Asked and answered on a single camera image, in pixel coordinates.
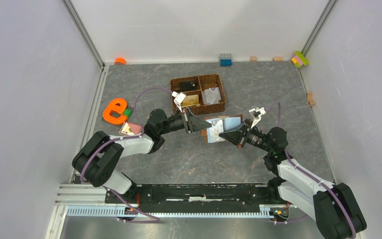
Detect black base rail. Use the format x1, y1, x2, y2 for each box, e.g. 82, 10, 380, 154
122, 183, 287, 213

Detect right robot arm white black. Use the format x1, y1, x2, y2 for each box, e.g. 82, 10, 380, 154
219, 120, 367, 239

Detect pink card on table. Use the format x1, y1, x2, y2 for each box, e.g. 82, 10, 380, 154
119, 121, 142, 136

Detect orange plastic letter toy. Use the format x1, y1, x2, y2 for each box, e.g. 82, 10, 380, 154
102, 98, 127, 125

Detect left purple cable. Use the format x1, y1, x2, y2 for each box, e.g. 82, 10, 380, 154
80, 87, 175, 224

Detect purple cable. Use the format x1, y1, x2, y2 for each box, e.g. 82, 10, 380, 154
80, 87, 175, 224
265, 101, 357, 238

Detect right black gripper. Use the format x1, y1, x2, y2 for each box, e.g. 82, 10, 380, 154
219, 119, 273, 153

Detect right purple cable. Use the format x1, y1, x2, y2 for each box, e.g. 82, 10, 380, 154
265, 101, 357, 238

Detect blue grey toy brick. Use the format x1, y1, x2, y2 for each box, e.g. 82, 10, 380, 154
219, 53, 233, 67

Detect brown leather card holder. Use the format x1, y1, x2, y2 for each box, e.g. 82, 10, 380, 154
200, 115, 243, 143

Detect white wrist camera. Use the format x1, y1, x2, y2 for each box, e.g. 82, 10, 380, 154
249, 107, 266, 128
171, 91, 186, 111

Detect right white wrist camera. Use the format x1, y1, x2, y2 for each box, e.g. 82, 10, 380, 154
249, 107, 266, 128

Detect dark grey card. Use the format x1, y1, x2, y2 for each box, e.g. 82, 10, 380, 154
179, 81, 198, 92

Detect green pink yellow brick stack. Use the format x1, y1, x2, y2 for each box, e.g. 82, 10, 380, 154
291, 51, 309, 68

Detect white cards in basket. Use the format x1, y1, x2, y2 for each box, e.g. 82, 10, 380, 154
202, 87, 221, 105

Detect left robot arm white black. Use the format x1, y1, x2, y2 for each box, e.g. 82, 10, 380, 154
72, 108, 212, 203

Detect brown wicker divided basket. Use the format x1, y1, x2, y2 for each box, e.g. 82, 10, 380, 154
170, 74, 226, 115

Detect green toy block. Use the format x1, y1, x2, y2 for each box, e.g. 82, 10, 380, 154
122, 109, 133, 119

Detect white card with emblem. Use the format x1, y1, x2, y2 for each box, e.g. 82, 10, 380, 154
207, 119, 224, 143

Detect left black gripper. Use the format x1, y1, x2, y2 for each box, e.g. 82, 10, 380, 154
159, 106, 211, 134

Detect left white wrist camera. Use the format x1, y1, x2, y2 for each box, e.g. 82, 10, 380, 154
171, 91, 186, 111

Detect wooden arch block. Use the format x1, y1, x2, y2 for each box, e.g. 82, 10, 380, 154
306, 92, 316, 107

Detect gold card in basket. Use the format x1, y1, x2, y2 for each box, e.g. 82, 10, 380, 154
182, 94, 200, 106

